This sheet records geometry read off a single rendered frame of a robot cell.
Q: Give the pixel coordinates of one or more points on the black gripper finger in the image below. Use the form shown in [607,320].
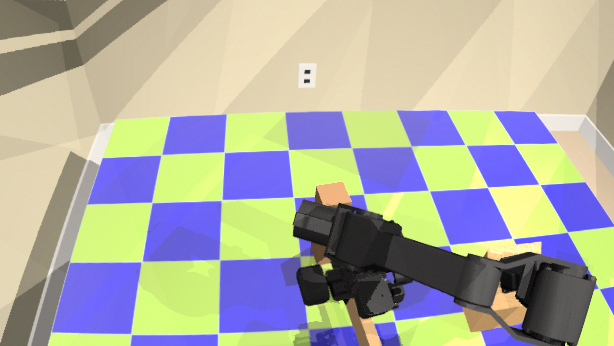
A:
[344,297]

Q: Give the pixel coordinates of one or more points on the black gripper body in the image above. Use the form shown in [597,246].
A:
[313,283]

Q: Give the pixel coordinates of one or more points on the wooden post with two pegs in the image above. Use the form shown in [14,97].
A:
[330,195]

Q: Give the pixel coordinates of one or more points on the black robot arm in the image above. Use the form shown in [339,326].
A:
[556,293]

